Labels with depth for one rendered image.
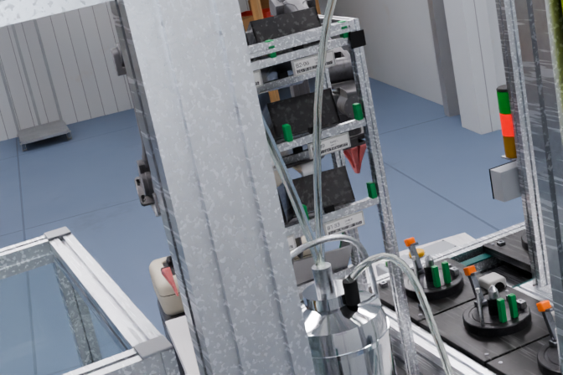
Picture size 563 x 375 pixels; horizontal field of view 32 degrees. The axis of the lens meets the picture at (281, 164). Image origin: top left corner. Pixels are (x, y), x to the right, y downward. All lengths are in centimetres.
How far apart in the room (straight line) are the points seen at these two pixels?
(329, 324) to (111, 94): 899
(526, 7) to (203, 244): 38
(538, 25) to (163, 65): 37
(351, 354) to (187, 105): 51
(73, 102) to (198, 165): 932
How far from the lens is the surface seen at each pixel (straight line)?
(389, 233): 196
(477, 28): 677
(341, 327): 119
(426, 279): 231
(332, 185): 194
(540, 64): 96
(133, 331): 97
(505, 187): 220
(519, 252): 245
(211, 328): 83
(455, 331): 211
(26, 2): 79
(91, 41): 1004
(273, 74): 198
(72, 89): 1008
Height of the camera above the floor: 193
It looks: 16 degrees down
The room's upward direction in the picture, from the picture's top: 12 degrees counter-clockwise
